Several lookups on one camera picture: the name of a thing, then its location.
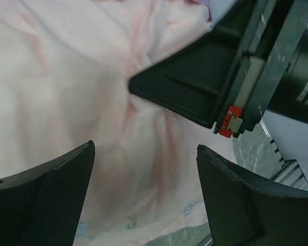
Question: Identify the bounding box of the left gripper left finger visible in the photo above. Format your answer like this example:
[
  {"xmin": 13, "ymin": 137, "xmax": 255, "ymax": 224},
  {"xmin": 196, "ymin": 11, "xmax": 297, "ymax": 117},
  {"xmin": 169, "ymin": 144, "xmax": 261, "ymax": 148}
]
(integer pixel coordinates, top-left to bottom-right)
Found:
[{"xmin": 0, "ymin": 141, "xmax": 95, "ymax": 245}]

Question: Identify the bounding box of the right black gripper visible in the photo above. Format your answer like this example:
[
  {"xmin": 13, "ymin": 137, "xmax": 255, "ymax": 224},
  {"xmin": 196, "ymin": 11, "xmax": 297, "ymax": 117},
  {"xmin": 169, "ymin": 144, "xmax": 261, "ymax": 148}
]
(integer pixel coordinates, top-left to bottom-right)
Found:
[{"xmin": 128, "ymin": 1, "xmax": 308, "ymax": 137}]

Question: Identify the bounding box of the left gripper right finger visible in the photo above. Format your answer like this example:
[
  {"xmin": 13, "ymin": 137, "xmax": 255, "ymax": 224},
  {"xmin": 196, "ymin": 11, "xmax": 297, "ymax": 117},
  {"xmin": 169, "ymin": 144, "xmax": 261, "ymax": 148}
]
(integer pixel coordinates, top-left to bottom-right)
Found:
[{"xmin": 196, "ymin": 144, "xmax": 308, "ymax": 246}]

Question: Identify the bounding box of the pink purple Elsa pillowcase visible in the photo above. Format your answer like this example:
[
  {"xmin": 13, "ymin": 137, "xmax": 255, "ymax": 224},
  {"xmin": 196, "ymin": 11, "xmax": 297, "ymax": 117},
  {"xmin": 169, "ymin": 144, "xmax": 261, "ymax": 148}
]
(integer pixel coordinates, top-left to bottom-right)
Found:
[{"xmin": 0, "ymin": 1, "xmax": 234, "ymax": 245}]

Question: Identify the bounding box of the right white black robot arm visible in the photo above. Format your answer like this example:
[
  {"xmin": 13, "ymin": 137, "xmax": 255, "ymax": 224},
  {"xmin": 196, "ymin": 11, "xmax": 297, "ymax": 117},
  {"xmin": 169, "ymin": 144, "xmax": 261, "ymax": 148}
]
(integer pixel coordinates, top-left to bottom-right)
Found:
[{"xmin": 128, "ymin": 1, "xmax": 308, "ymax": 137}]

